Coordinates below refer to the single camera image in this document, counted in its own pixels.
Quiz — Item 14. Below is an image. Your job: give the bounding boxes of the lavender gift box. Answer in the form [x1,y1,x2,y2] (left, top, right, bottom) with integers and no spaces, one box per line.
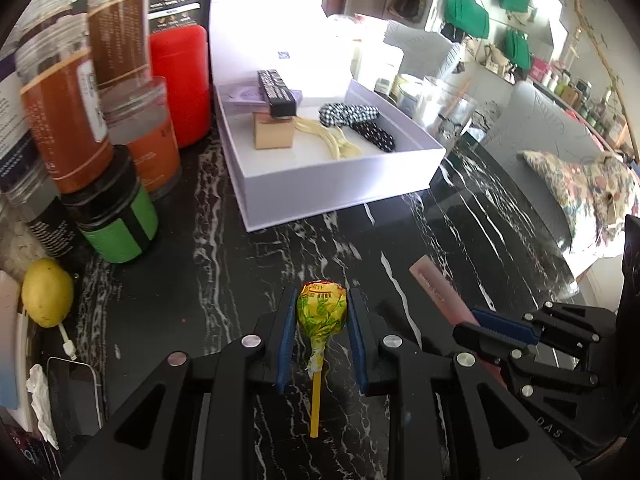
[207,0,447,233]

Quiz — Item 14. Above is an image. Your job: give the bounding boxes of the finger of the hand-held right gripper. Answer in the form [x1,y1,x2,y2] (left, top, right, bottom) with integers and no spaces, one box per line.
[452,308,541,362]
[522,302,618,347]

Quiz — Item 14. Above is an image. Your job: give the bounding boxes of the clear jar dark label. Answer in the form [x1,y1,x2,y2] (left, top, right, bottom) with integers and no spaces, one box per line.
[0,160,81,259]

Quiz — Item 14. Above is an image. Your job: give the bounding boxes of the purple Manta Ray card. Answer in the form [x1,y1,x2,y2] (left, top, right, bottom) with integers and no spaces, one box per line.
[225,85,304,109]

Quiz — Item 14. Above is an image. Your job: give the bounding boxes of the yellow lollipop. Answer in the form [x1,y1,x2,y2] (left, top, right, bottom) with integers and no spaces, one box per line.
[297,281,347,439]

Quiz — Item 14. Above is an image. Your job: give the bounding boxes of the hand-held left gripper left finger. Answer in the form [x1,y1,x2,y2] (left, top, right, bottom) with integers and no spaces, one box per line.
[60,287,301,480]

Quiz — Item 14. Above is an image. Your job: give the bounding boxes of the pink comb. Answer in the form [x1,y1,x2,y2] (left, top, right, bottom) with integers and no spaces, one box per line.
[409,255,506,386]

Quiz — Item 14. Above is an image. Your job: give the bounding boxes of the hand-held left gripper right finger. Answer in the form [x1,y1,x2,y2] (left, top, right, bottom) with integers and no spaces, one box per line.
[347,287,583,480]

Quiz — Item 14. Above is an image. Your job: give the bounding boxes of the copper stirring stick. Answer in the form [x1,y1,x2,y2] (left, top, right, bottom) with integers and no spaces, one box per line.
[446,78,473,111]

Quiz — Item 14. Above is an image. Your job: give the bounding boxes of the row of shelf bottles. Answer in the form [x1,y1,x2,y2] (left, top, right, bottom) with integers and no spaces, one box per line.
[530,60,631,146]

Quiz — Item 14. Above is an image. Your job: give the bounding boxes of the gold box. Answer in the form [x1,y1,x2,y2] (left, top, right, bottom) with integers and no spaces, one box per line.
[252,107,295,150]

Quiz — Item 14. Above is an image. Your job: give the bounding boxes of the yellow lemon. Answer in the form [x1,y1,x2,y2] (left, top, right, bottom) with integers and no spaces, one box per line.
[21,258,75,328]

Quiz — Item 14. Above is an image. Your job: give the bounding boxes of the red canister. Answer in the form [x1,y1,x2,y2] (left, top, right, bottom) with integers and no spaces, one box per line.
[148,25,212,149]

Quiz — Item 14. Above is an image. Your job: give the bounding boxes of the floral cushion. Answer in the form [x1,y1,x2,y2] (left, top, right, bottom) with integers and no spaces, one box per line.
[522,150,640,257]

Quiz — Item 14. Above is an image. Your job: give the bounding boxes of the clear jar brown contents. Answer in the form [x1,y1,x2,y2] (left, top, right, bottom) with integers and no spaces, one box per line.
[15,15,115,193]
[87,0,153,88]

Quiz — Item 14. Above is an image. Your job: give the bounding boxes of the green-labelled black jar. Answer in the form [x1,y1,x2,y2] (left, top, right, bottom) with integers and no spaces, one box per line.
[61,145,159,264]

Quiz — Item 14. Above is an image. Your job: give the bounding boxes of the small glass jar metal lid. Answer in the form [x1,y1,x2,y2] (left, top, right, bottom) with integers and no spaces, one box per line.
[397,82,426,116]

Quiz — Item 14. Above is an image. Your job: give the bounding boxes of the crumpled white tissue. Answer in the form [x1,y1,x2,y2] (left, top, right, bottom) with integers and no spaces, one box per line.
[26,364,60,450]

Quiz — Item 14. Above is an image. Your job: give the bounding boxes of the clear jar orange contents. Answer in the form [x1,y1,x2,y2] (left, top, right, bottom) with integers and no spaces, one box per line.
[102,76,182,198]

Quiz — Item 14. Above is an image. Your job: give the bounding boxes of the grey leaf pattern chair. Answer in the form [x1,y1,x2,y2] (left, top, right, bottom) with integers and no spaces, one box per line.
[482,81,626,256]
[382,20,463,83]

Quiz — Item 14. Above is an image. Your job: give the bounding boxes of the black polka dot scrunchie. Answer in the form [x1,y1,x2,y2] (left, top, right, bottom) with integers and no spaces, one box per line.
[350,120,397,153]

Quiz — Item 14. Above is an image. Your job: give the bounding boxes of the white charging cable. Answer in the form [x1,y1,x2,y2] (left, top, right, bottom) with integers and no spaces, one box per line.
[59,322,77,361]

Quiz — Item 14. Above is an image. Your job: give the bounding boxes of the glass measuring jug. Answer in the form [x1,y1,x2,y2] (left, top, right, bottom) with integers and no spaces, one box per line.
[420,76,481,136]

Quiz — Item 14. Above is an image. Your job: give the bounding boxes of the black smartphone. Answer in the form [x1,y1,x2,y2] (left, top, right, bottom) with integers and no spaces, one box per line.
[46,356,106,448]

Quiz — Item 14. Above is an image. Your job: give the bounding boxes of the black white checkered scrunchie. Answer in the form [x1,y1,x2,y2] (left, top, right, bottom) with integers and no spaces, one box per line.
[319,102,381,128]

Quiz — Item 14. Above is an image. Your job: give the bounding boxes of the black slim box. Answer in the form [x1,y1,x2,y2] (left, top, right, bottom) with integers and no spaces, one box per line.
[257,69,297,117]

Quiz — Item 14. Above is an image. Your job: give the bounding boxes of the cream hair clip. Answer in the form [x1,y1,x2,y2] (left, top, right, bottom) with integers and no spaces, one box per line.
[292,117,362,160]

